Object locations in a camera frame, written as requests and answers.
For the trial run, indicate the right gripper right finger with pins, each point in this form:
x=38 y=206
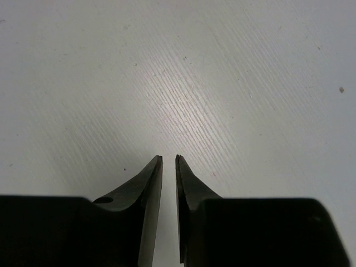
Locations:
x=217 y=231

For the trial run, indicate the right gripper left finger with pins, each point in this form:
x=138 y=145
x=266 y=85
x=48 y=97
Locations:
x=117 y=229

